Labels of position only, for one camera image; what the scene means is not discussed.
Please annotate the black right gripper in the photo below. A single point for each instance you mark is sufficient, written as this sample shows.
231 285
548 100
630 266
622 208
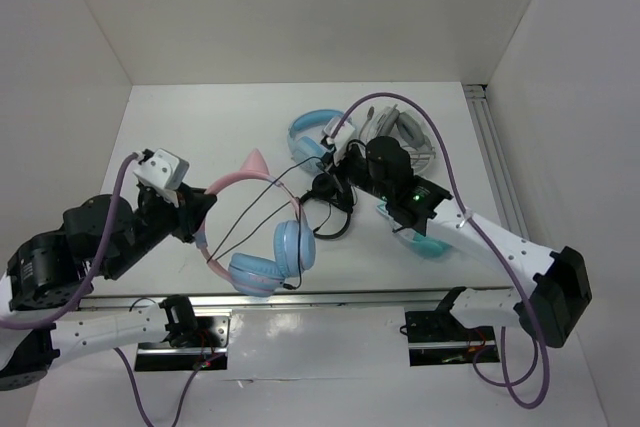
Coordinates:
335 167

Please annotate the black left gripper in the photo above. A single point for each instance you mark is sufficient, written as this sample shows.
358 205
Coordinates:
194 204

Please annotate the pink blue cat-ear headphones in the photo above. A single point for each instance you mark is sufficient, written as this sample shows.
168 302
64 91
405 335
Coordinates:
270 241

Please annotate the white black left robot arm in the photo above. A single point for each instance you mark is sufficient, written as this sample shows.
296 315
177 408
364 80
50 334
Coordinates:
46 271

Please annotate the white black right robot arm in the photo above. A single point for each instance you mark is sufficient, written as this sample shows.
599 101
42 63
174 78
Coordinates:
549 289

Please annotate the small black on-ear headphones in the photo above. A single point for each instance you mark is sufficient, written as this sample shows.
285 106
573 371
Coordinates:
337 194

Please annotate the light blue over-ear headphones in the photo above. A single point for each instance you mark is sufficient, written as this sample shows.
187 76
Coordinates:
305 151

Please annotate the white teal cat-ear headphones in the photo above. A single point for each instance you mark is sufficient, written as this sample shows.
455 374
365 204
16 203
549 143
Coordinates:
424 246

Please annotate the grey white gaming headset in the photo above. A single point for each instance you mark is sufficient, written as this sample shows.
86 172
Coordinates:
402 126

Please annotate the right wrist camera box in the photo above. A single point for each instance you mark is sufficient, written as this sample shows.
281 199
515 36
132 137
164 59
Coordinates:
337 134

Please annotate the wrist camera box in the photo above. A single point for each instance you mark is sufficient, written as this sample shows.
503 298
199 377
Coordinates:
337 134
162 170

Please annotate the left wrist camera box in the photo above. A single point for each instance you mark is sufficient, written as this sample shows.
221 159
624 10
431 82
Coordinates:
162 170

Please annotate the aluminium front rail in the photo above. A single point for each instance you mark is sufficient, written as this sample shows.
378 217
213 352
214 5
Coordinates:
402 298

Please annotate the aluminium side rail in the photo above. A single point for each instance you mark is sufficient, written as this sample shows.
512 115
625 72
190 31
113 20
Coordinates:
502 186

